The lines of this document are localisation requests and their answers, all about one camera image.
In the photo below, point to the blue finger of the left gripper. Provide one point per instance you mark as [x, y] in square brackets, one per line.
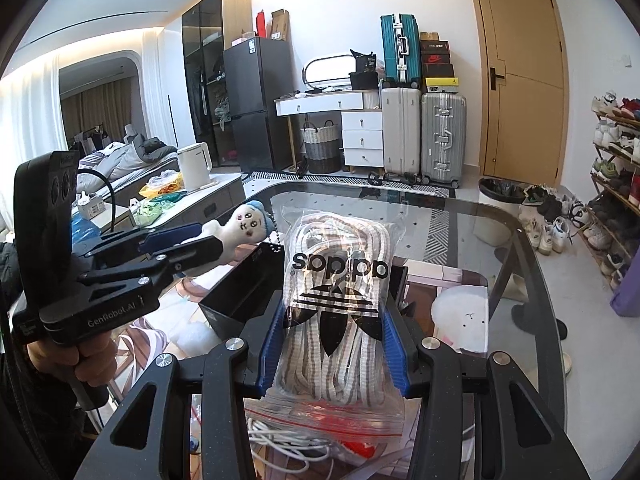
[157, 240]
[187, 256]

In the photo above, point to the white trash bin black liner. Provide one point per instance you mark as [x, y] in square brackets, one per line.
[502, 194]

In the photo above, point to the wooden shoe rack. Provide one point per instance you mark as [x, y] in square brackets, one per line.
[613, 231]

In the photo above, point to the purple bag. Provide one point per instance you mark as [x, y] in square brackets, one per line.
[626, 297]

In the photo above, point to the woven laundry basket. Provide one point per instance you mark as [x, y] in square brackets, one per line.
[322, 147]

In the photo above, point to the white electric kettle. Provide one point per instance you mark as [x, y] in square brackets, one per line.
[195, 164]

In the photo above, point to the adidas bag of laces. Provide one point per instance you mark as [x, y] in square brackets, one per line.
[337, 272]

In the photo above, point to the black cardboard box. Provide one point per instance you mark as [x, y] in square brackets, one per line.
[246, 290]

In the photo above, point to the tall dark glass cabinet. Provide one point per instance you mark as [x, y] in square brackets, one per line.
[208, 30]

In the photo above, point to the silver suitcase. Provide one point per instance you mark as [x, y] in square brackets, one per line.
[443, 117]

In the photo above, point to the grey side cabinet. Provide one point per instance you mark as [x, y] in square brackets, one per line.
[200, 206]

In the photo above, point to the wooden door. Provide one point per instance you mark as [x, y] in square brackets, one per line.
[525, 90]

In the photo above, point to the white suitcase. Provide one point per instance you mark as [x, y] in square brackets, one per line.
[401, 130]

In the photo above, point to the white plush doll blue hat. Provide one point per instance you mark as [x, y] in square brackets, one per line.
[249, 224]

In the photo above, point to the oval black frame mirror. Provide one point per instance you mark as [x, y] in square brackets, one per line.
[329, 73]

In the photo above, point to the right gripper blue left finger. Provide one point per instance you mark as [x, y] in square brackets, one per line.
[270, 352]

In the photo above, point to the black bag on desk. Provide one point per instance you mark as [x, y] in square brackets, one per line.
[365, 76]

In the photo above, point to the black refrigerator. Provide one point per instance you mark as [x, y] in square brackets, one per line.
[258, 72]

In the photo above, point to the stack of shoe boxes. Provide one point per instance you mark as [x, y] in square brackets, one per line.
[437, 68]

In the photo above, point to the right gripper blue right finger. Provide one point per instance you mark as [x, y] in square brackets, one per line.
[396, 345]

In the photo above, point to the teal suitcase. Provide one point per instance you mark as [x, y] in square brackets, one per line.
[401, 50]

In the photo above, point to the person's left hand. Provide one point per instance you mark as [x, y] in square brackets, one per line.
[93, 361]

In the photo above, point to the white desk with drawers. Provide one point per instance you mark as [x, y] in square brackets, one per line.
[361, 121]

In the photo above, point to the white foam piece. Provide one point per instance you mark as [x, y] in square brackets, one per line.
[460, 316]

